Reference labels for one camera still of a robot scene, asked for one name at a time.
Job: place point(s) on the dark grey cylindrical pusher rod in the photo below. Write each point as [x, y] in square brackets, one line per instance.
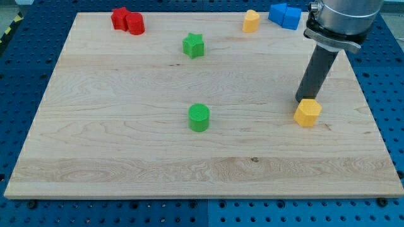
[317, 69]

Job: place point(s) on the yellow hexagon block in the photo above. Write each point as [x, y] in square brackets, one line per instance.
[307, 112]

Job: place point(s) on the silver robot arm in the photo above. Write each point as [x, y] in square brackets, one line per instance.
[334, 25]

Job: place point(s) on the blue cube block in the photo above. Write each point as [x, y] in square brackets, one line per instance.
[291, 18]

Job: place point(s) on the blue triangle block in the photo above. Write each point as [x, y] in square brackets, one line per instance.
[277, 13]

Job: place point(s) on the yellow heart block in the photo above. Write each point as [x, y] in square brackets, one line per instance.
[251, 21]

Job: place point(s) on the green star block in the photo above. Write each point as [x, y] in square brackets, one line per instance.
[193, 45]

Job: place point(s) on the green cylinder block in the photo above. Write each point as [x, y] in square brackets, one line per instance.
[198, 117]

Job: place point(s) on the wooden board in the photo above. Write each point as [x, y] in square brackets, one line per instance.
[113, 121]

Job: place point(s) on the red cylinder block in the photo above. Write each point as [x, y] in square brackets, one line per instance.
[135, 23]

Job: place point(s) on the red star block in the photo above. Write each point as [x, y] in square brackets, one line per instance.
[118, 18]

